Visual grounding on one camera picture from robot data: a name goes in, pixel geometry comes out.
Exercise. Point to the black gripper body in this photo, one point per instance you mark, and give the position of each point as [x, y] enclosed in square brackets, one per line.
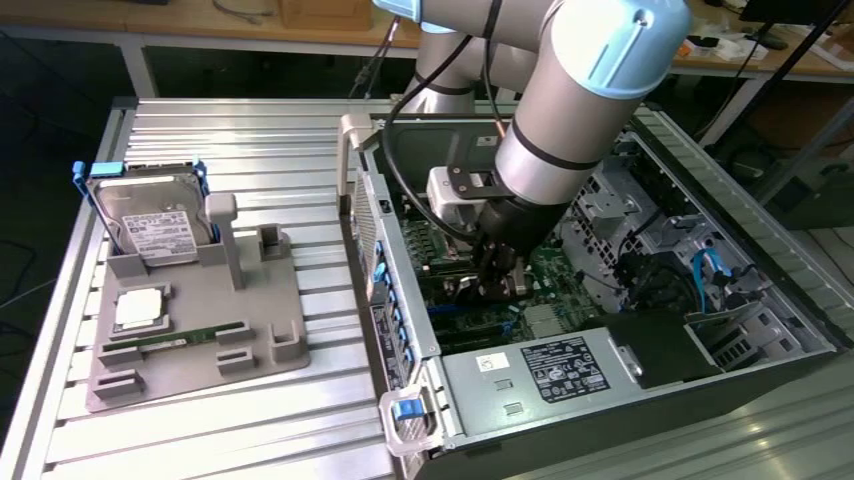
[524, 225]

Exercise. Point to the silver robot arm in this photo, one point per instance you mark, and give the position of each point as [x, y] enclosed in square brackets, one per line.
[568, 75]

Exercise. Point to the green motherboard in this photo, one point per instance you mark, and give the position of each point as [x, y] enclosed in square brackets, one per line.
[561, 290]

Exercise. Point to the blue expansion slot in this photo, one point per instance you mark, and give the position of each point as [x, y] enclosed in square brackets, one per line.
[444, 310]

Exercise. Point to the silver disk bay cage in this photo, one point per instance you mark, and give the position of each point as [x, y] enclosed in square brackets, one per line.
[608, 220]

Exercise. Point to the grey power supply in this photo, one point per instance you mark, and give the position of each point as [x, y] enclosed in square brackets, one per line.
[488, 400]

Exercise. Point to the black fan shroud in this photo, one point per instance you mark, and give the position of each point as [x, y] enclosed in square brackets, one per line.
[661, 350]

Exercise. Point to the open black PC case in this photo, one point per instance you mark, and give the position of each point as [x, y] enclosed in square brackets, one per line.
[635, 430]

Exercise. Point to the small orange box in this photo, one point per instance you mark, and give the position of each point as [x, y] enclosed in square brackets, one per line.
[687, 50]

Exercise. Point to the cluttered wooden desk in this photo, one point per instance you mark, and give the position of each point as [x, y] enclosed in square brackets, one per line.
[735, 67]

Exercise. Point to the white plastic part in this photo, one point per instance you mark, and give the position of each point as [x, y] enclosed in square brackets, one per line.
[735, 50]

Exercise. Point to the grey parts rack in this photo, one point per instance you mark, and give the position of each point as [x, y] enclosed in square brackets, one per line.
[201, 370]

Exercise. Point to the green RAM stick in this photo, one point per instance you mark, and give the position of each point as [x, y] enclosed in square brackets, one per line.
[170, 339]

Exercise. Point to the cardboard box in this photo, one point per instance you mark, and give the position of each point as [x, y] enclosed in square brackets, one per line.
[324, 12]

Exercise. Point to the black monitor with stand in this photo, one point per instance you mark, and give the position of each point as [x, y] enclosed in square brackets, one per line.
[768, 37]

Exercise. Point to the hard disk in blue caddy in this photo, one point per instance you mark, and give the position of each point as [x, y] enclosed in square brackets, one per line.
[157, 225]

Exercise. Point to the black slanted pole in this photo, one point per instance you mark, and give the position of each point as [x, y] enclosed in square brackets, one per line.
[801, 50]

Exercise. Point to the silver CPU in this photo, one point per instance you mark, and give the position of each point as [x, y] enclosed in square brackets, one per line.
[141, 307]

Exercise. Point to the long wooden desk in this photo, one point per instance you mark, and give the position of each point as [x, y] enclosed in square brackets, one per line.
[168, 20]

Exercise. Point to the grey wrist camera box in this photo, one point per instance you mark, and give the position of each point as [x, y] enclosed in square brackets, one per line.
[448, 200]

